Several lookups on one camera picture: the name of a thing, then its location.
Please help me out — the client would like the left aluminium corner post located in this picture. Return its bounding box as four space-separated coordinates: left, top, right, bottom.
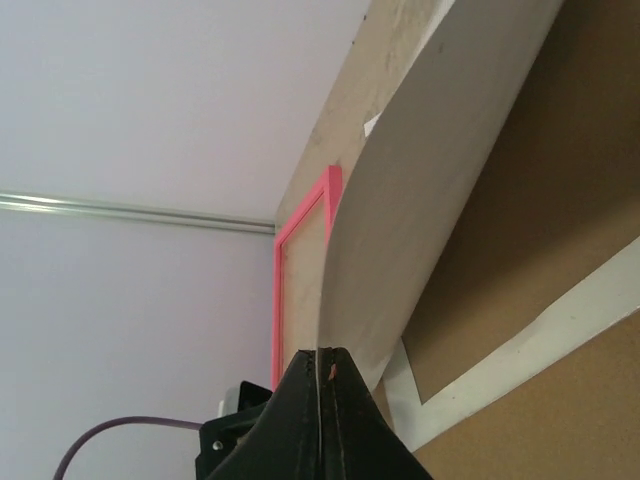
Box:
1 191 275 236

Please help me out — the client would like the pink wooden photo frame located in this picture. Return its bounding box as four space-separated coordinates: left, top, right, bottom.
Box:
271 166 343 386

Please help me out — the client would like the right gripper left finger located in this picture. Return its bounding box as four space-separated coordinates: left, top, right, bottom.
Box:
208 351 319 479

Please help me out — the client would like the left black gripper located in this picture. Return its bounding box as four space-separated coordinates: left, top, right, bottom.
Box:
195 381 273 480

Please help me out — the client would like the white passe-partout mat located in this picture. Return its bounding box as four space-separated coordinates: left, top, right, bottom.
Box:
383 240 639 452

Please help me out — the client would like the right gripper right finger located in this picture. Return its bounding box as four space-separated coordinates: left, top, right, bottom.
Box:
316 347 431 480

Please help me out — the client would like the brown hardboard backing board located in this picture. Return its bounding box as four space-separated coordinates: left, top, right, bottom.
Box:
403 1 639 479

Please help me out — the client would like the cat and books photo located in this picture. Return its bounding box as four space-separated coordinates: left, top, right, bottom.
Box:
318 1 561 388

